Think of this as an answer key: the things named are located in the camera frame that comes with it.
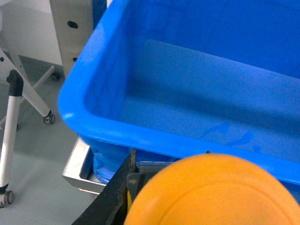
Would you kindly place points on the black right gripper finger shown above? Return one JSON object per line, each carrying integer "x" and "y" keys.
{"x": 111, "y": 205}

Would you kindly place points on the yellow mushroom push button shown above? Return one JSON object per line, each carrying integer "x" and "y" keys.
{"x": 213, "y": 189}

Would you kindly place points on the large blue plastic crate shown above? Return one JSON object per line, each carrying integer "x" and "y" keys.
{"x": 183, "y": 77}

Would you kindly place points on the white wheeled chair base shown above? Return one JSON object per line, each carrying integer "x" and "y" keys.
{"x": 13, "y": 74}

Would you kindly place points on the stainless steel roller rack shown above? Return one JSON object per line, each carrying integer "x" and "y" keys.
{"x": 79, "y": 164}

